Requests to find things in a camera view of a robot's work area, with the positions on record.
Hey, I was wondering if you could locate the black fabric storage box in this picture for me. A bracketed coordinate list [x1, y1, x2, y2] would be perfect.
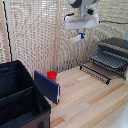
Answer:
[0, 59, 52, 128]

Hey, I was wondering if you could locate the black wire oven tray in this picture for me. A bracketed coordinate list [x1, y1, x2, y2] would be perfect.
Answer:
[88, 49, 128, 73]

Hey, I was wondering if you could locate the yellow food piece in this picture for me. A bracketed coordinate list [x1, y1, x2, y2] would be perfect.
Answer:
[68, 35, 76, 41]

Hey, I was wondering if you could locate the red plastic cup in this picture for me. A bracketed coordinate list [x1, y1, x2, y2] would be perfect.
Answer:
[46, 70, 59, 83]

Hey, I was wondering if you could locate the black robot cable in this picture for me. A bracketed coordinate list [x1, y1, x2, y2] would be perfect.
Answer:
[98, 19, 128, 26]

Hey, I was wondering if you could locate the black toaster oven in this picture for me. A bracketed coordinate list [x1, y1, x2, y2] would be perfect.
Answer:
[94, 37, 128, 80]

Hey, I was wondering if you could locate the beige woven screen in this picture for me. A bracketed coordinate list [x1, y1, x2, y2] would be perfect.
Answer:
[0, 0, 128, 77]

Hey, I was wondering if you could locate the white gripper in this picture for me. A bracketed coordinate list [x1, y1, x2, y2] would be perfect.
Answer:
[63, 13, 101, 41]

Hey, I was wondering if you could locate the dark blue book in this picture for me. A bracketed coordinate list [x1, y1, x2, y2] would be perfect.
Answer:
[33, 70, 61, 105]

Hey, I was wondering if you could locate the thin black hanging cord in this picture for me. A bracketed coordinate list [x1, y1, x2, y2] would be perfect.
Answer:
[1, 0, 13, 63]

